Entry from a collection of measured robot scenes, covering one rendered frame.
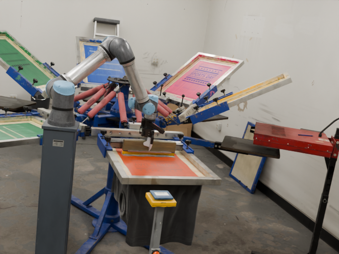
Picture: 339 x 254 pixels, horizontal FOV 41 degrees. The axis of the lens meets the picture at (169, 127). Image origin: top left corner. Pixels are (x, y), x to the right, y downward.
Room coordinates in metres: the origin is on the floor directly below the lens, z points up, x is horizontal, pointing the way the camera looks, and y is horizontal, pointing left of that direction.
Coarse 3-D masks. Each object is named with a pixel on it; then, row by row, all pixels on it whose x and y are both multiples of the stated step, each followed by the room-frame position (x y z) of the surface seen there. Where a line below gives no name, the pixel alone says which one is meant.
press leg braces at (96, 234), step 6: (102, 192) 3.78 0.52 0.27; (108, 192) 3.65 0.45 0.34; (90, 198) 3.89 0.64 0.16; (96, 198) 3.84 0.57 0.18; (108, 198) 3.60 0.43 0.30; (84, 204) 3.94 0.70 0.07; (108, 204) 3.58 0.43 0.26; (102, 210) 3.52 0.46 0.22; (102, 216) 3.48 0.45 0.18; (102, 222) 3.47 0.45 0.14; (96, 228) 3.40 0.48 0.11; (96, 234) 3.36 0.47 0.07
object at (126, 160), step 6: (120, 150) 2.88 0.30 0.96; (120, 156) 2.74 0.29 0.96; (126, 156) 2.76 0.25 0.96; (132, 156) 2.78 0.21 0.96; (138, 156) 2.80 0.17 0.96; (144, 156) 2.81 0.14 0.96; (126, 162) 2.64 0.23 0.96; (132, 168) 2.54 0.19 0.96; (132, 174) 2.43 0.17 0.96; (138, 174) 2.45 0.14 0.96; (144, 174) 2.46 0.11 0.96; (150, 174) 2.47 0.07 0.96; (156, 174) 2.49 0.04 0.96; (162, 174) 2.50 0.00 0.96
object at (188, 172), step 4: (176, 156) 2.91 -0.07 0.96; (160, 160) 2.77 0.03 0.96; (164, 160) 2.79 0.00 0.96; (168, 160) 2.80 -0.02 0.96; (172, 160) 2.81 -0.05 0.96; (176, 160) 2.82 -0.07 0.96; (180, 160) 2.83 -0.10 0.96; (180, 164) 2.74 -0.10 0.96; (184, 164) 2.76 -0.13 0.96; (184, 168) 2.67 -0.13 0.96; (188, 168) 2.68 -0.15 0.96; (164, 172) 2.54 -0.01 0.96; (168, 172) 2.55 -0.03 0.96; (172, 172) 2.56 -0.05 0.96; (176, 172) 2.57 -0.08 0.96; (180, 172) 2.58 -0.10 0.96; (184, 172) 2.59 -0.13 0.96; (188, 172) 2.60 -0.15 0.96; (192, 172) 2.61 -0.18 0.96; (196, 176) 2.55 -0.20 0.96
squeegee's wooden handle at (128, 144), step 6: (126, 144) 2.78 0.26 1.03; (132, 144) 2.79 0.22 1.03; (138, 144) 2.81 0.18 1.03; (156, 144) 2.85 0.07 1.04; (162, 144) 2.86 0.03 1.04; (168, 144) 2.88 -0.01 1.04; (174, 144) 2.89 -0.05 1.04; (126, 150) 2.78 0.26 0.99; (144, 150) 2.82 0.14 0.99; (150, 150) 2.84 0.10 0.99; (156, 150) 2.85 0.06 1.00; (162, 150) 2.87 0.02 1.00; (168, 150) 2.88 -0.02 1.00; (174, 150) 2.89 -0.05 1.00
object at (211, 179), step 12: (108, 156) 2.64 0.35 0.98; (192, 156) 2.84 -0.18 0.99; (120, 168) 2.41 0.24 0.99; (204, 168) 2.62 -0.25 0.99; (120, 180) 2.29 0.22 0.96; (132, 180) 2.28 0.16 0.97; (144, 180) 2.31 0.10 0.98; (156, 180) 2.33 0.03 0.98; (168, 180) 2.35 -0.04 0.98; (180, 180) 2.37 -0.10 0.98; (192, 180) 2.40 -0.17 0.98; (204, 180) 2.42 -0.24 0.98; (216, 180) 2.45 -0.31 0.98
